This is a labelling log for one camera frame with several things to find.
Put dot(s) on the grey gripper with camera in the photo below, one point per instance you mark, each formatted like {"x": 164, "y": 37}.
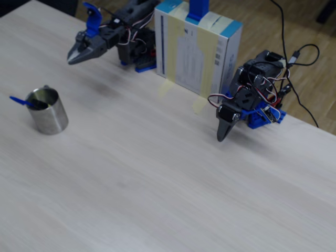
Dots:
{"x": 87, "y": 50}

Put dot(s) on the grey idle gripper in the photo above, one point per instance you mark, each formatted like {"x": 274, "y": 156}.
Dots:
{"x": 227, "y": 114}

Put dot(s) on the blue base under idle arm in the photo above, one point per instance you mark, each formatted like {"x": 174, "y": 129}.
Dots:
{"x": 254, "y": 122}

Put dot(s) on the silver metal cup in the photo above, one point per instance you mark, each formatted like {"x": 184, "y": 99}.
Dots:
{"x": 50, "y": 118}

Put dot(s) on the blue ballpoint pen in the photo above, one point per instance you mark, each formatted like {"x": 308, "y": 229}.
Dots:
{"x": 17, "y": 99}

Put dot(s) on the small controller circuit board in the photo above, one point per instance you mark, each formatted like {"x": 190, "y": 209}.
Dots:
{"x": 270, "y": 115}

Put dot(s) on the beige masking tape strip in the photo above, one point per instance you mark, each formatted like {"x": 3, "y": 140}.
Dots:
{"x": 207, "y": 65}
{"x": 174, "y": 52}

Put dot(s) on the white and blue cardboard box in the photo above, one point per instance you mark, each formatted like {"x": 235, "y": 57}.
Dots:
{"x": 191, "y": 60}

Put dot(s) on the black furniture foot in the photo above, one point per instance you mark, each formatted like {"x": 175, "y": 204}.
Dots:
{"x": 326, "y": 11}

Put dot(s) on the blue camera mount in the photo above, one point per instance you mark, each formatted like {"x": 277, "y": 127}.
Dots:
{"x": 94, "y": 22}

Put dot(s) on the grey robot arm with camera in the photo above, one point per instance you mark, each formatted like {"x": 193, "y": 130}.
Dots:
{"x": 134, "y": 44}

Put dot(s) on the blue base under camera arm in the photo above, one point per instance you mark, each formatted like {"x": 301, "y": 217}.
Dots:
{"x": 143, "y": 68}

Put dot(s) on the blue camera post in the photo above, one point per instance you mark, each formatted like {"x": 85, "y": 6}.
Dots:
{"x": 198, "y": 9}

